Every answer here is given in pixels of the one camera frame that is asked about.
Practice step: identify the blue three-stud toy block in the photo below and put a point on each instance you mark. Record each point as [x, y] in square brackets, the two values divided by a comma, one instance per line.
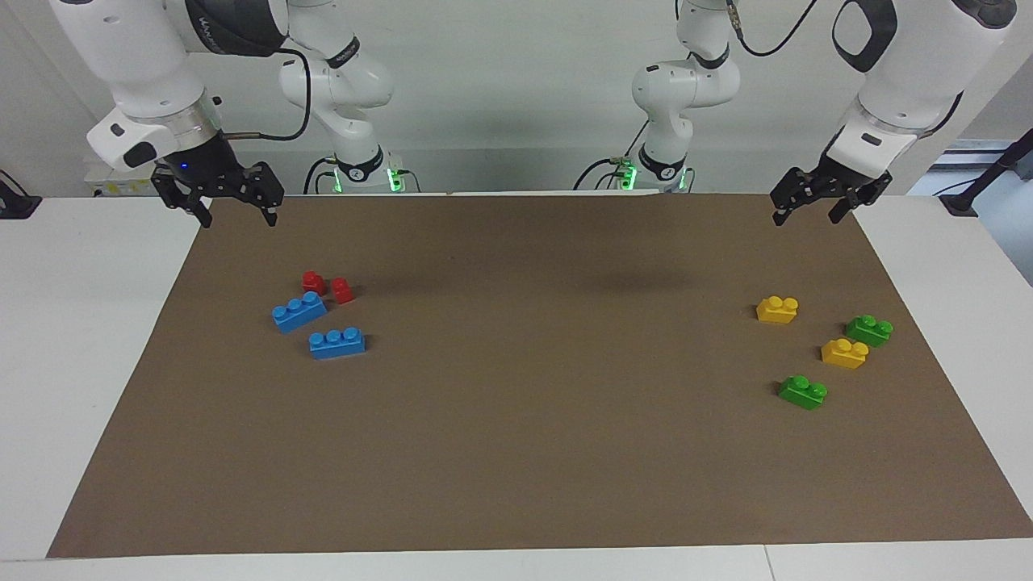
[299, 313]
[337, 344]

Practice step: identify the black table clamp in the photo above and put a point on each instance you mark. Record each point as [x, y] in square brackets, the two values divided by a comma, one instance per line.
[16, 202]

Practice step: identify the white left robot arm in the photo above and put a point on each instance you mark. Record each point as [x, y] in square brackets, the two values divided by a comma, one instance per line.
[904, 73]

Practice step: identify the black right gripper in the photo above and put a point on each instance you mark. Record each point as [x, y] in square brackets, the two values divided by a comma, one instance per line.
[210, 169]

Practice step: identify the green two-stud toy block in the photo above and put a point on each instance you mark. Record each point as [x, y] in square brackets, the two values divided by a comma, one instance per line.
[868, 332]
[801, 393]

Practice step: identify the small red toy block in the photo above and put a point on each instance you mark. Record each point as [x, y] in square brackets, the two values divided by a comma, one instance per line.
[313, 282]
[343, 291]

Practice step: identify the brown table mat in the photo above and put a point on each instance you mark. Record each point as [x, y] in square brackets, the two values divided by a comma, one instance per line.
[524, 452]

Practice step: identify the yellow two-stud toy block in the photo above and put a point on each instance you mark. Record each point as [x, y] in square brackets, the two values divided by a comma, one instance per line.
[776, 311]
[843, 355]

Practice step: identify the white box behind table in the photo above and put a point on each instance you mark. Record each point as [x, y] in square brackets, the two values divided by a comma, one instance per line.
[121, 181]

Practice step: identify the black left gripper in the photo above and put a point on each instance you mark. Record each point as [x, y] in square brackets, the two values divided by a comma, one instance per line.
[843, 177]

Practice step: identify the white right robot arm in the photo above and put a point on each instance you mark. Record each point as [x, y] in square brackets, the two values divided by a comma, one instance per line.
[137, 64]

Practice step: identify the black stand with pole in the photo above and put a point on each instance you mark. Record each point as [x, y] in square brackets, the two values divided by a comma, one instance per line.
[980, 181]

